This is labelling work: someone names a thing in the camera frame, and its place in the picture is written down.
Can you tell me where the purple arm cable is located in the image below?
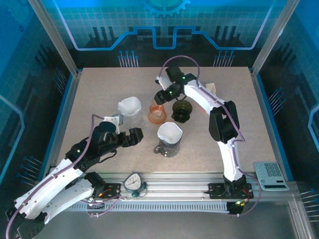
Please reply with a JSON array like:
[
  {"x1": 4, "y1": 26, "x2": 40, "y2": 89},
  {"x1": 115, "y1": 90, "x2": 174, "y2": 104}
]
[
  {"x1": 5, "y1": 114, "x2": 110, "y2": 239},
  {"x1": 159, "y1": 55, "x2": 262, "y2": 217}
]

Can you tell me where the aluminium frame post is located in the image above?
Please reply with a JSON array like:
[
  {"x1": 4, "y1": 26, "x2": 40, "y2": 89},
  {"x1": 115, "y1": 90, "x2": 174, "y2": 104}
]
[
  {"x1": 27, "y1": 0, "x2": 83, "y2": 77},
  {"x1": 250, "y1": 0, "x2": 301, "y2": 75}
]

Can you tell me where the teal alarm clock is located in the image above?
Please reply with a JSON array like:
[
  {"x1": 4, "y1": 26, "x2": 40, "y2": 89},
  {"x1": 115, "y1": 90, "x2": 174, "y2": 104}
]
[{"x1": 123, "y1": 171, "x2": 148, "y2": 199}]

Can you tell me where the blue table edge strip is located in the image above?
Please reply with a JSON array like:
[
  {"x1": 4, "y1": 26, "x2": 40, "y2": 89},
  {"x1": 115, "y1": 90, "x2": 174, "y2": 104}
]
[
  {"x1": 37, "y1": 71, "x2": 83, "y2": 180},
  {"x1": 251, "y1": 69, "x2": 295, "y2": 181}
]

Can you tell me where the clear glass carafe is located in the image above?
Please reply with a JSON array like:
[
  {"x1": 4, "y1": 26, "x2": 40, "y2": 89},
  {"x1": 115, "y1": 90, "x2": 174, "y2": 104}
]
[{"x1": 123, "y1": 114, "x2": 145, "y2": 131}]

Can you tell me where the grey desk calculator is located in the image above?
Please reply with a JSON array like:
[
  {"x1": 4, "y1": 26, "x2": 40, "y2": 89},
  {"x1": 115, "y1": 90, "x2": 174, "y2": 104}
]
[{"x1": 253, "y1": 161, "x2": 290, "y2": 192}]

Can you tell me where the dark green glass dripper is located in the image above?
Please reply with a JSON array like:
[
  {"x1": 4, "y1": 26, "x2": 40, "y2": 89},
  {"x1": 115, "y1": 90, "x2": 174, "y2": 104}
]
[{"x1": 170, "y1": 99, "x2": 193, "y2": 124}]

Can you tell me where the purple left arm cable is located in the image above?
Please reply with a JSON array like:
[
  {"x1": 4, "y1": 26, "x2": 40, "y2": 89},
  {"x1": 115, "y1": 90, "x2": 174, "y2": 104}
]
[{"x1": 5, "y1": 114, "x2": 110, "y2": 239}]

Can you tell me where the white paper coffee filter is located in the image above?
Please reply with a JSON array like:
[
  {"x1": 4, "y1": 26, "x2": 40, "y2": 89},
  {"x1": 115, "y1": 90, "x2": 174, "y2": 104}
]
[
  {"x1": 157, "y1": 121, "x2": 184, "y2": 144},
  {"x1": 117, "y1": 96, "x2": 143, "y2": 117}
]

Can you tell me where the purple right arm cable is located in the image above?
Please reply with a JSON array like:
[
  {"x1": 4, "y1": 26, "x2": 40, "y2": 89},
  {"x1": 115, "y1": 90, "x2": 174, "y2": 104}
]
[{"x1": 159, "y1": 55, "x2": 262, "y2": 217}]

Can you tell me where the orange plastic dripper cup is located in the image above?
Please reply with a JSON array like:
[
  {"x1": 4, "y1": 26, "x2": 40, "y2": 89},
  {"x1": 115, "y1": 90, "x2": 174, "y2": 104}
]
[{"x1": 149, "y1": 103, "x2": 167, "y2": 124}]

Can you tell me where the clear glass dripper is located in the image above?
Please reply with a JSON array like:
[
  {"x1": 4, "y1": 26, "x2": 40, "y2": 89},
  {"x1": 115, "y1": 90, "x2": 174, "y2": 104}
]
[{"x1": 118, "y1": 98, "x2": 143, "y2": 119}]

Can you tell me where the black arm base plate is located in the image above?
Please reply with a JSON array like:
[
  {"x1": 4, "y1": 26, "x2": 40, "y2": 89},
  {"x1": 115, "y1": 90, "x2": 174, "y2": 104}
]
[
  {"x1": 103, "y1": 183, "x2": 122, "y2": 199},
  {"x1": 208, "y1": 183, "x2": 254, "y2": 200}
]

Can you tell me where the slotted grey cable duct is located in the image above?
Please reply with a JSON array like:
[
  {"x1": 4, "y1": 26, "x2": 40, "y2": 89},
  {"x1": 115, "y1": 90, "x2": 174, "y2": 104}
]
[{"x1": 67, "y1": 201, "x2": 230, "y2": 214}]

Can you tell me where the smoky grey dripper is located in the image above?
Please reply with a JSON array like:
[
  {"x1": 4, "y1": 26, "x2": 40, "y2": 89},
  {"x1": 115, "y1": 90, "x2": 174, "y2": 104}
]
[{"x1": 157, "y1": 122, "x2": 184, "y2": 148}]

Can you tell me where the aluminium mounting rail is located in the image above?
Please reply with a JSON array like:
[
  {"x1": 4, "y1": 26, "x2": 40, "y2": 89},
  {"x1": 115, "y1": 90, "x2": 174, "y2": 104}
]
[{"x1": 53, "y1": 171, "x2": 297, "y2": 201}]

